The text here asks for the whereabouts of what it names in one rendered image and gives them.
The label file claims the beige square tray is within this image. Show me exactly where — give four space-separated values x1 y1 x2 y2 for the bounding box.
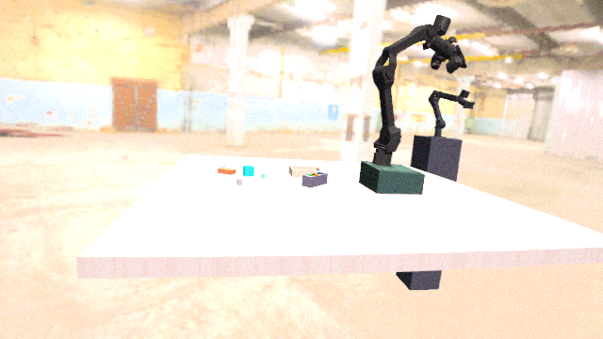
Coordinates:
289 166 322 177

